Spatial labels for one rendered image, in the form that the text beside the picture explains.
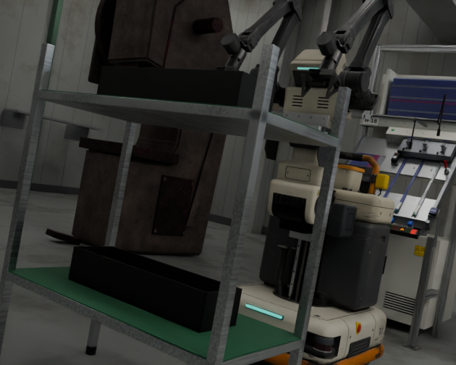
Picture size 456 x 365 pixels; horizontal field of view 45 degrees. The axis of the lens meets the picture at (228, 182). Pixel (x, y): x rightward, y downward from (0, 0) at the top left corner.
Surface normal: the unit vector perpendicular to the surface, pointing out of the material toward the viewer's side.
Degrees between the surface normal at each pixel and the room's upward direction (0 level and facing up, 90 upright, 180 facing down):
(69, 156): 90
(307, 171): 98
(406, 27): 90
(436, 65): 90
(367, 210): 90
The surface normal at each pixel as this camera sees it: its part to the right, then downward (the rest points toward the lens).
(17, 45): 0.80, 0.15
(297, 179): -0.61, 0.04
